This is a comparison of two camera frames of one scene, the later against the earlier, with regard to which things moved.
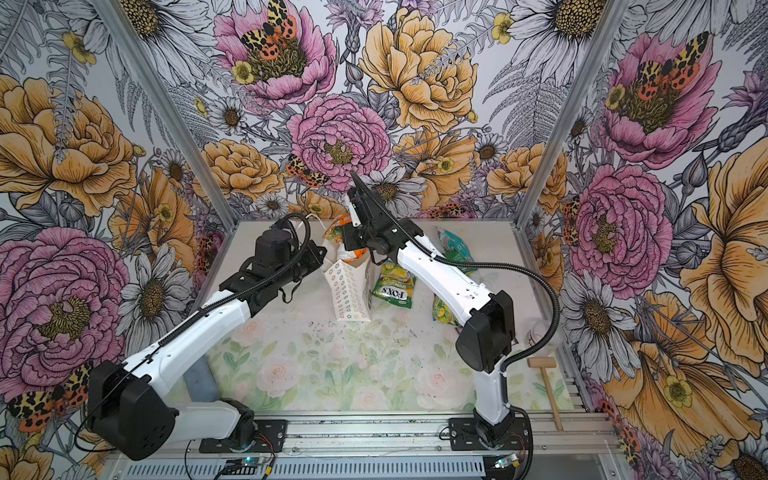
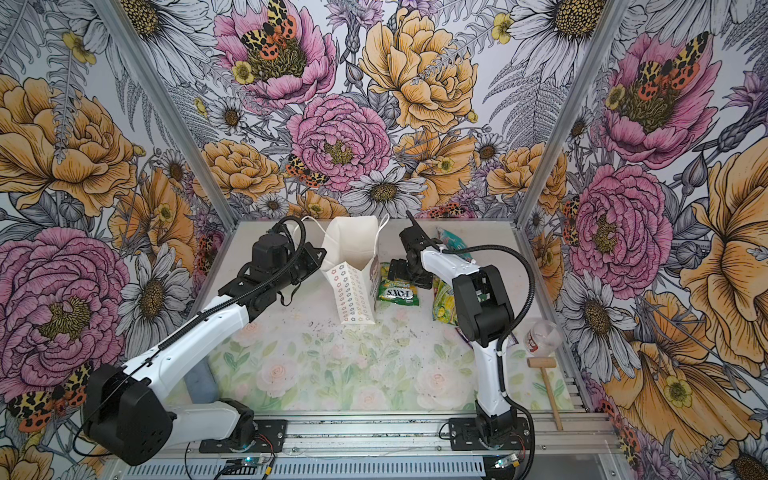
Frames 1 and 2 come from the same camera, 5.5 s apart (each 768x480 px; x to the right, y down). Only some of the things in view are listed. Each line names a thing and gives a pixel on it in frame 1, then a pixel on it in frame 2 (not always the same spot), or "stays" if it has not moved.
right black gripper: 349,240 → 424,282
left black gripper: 312,254 stays
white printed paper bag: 353,286 stays
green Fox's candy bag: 396,284 stays
